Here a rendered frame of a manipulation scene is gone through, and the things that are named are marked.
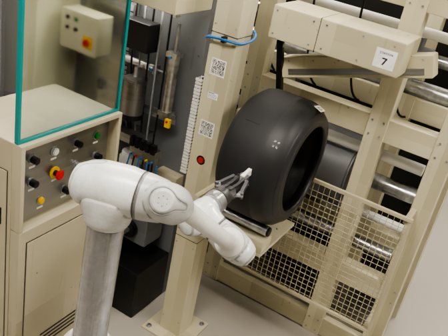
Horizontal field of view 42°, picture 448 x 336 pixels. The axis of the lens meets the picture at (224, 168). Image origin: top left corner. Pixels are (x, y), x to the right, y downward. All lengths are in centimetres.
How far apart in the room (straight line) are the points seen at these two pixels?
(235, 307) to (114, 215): 212
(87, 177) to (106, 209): 10
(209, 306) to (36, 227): 143
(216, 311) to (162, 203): 211
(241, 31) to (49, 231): 114
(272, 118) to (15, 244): 112
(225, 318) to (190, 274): 55
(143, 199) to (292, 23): 140
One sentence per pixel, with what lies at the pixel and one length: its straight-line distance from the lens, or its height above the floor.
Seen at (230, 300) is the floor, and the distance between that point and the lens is 362.
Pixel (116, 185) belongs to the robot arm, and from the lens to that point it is 152.
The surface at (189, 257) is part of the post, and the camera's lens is 299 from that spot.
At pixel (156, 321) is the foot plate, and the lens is 337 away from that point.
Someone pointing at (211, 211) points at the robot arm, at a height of 120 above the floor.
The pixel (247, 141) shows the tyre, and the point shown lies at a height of 132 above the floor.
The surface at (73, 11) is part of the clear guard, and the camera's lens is 221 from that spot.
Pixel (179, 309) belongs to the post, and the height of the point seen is 19.
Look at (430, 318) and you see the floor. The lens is 408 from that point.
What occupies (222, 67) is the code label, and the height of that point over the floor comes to 152.
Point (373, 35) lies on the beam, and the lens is 254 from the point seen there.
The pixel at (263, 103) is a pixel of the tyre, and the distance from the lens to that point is 245.
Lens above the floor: 226
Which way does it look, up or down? 26 degrees down
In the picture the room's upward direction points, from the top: 12 degrees clockwise
